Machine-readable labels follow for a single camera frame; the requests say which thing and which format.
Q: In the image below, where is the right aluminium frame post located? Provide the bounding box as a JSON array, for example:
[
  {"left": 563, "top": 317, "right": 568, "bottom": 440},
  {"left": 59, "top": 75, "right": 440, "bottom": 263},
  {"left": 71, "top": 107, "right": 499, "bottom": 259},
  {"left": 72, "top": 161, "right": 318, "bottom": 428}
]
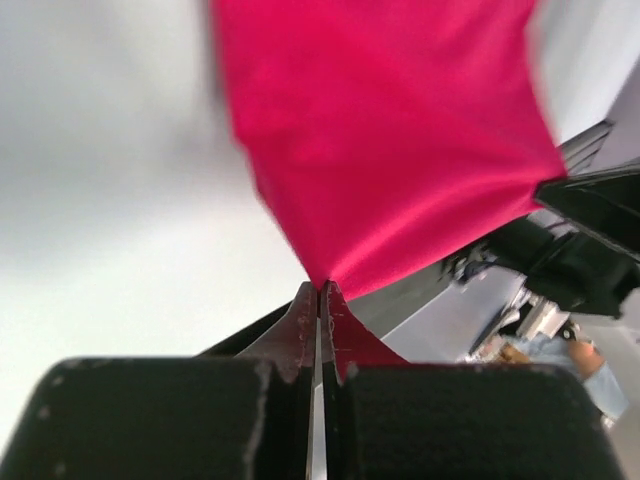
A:
[{"left": 560, "top": 120, "right": 613, "bottom": 174}]

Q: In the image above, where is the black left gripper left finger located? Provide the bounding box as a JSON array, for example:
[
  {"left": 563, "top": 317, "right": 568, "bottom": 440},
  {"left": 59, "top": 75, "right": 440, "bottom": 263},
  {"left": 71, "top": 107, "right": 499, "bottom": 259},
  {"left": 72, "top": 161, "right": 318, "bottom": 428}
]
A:
[{"left": 1, "top": 283, "right": 317, "bottom": 479}]

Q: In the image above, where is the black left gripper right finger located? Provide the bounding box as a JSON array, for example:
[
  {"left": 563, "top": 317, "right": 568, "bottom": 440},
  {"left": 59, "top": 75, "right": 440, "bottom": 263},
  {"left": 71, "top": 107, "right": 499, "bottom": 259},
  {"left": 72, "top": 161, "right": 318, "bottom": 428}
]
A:
[{"left": 319, "top": 282, "right": 624, "bottom": 479}]

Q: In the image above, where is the magenta t shirt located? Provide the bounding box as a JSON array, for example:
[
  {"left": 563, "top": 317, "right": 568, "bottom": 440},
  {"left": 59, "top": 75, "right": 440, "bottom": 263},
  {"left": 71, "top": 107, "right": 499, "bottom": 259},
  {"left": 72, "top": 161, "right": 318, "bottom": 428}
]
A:
[{"left": 207, "top": 0, "right": 569, "bottom": 304}]

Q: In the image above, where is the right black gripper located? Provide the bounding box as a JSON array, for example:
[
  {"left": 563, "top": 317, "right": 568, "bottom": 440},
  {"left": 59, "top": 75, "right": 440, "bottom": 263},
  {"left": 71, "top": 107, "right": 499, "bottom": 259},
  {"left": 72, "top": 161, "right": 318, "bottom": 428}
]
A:
[{"left": 492, "top": 159, "right": 639, "bottom": 319}]

